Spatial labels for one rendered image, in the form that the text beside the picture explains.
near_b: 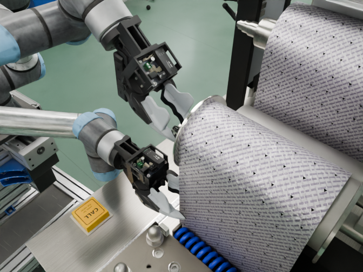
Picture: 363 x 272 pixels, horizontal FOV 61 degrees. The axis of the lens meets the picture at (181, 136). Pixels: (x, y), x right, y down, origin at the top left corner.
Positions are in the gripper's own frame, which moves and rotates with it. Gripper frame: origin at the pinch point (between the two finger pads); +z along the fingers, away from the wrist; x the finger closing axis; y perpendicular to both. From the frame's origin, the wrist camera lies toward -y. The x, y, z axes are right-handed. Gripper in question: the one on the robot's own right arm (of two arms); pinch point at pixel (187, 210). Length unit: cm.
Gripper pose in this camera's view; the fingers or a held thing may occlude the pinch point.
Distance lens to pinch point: 64.9
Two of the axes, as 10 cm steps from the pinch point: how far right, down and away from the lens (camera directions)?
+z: 7.4, 4.8, -4.8
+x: 6.8, -5.2, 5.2
